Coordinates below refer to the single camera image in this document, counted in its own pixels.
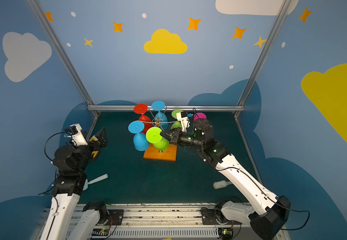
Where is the green wine glass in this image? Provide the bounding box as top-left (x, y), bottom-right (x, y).
top-left (171, 110), bottom-right (182, 129)
top-left (146, 127), bottom-right (170, 152)

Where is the magenta wine glass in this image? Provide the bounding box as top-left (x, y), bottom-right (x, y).
top-left (193, 113), bottom-right (207, 121)

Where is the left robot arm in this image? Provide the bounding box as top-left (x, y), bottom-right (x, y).
top-left (41, 124), bottom-right (111, 240)

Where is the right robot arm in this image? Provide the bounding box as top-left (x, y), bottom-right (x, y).
top-left (160, 119), bottom-right (291, 240)

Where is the back blue wine glass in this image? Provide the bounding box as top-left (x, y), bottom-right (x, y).
top-left (151, 100), bottom-right (169, 130)

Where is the blue wine glass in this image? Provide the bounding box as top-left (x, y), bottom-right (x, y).
top-left (128, 121), bottom-right (150, 152)
top-left (151, 100), bottom-right (169, 130)

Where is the wooden rack base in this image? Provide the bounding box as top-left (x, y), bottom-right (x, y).
top-left (144, 144), bottom-right (177, 162)

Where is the front blue wine glass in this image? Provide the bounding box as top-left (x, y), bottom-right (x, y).
top-left (128, 121), bottom-right (150, 152)

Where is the red wine glass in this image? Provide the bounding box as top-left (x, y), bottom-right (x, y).
top-left (134, 104), bottom-right (153, 134)

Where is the yellow glove with logo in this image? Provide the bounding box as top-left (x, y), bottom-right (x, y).
top-left (88, 136), bottom-right (100, 161)

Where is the light blue plastic scoop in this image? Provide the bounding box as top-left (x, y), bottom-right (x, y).
top-left (83, 174), bottom-right (109, 191)

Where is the white scrub brush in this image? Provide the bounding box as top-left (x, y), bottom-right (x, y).
top-left (212, 181), bottom-right (232, 190)

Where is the gold wire wine glass rack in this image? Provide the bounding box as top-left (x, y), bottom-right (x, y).
top-left (148, 104), bottom-right (180, 130)

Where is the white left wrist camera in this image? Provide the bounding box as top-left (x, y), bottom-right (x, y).
top-left (64, 124), bottom-right (88, 147)

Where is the horizontal aluminium back rail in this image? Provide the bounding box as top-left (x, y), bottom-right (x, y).
top-left (87, 105), bottom-right (244, 112)

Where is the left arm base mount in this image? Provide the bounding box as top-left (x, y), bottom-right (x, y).
top-left (83, 201), bottom-right (124, 226)

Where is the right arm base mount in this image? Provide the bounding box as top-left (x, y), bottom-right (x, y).
top-left (199, 200), bottom-right (245, 225)

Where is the front aluminium rail bed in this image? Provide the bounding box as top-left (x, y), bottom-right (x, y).
top-left (32, 203), bottom-right (291, 240)

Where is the left aluminium frame post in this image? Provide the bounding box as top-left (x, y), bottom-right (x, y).
top-left (27, 0), bottom-right (94, 106)

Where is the aluminium frame post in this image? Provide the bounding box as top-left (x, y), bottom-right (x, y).
top-left (237, 0), bottom-right (292, 111)
top-left (27, 0), bottom-right (94, 106)

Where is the right aluminium frame post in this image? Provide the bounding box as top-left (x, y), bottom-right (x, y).
top-left (237, 0), bottom-right (292, 111)

